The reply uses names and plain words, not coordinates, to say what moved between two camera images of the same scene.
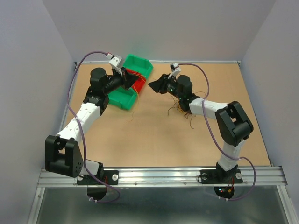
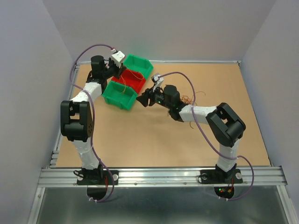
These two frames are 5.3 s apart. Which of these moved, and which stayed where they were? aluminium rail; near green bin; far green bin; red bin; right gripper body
Moved: right gripper body
Stayed: far green bin; aluminium rail; near green bin; red bin
